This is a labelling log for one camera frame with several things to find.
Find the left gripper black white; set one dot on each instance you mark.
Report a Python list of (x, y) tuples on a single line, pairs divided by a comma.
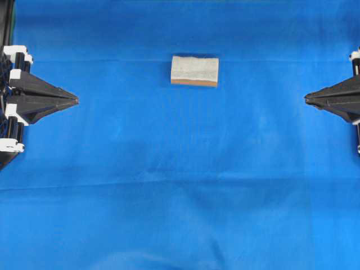
[(16, 113)]

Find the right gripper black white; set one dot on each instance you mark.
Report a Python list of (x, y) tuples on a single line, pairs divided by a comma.
[(331, 98)]

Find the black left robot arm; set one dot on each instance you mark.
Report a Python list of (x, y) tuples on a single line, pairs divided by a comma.
[(7, 27)]

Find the blue table cloth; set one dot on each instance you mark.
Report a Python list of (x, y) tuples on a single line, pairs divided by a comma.
[(146, 174)]

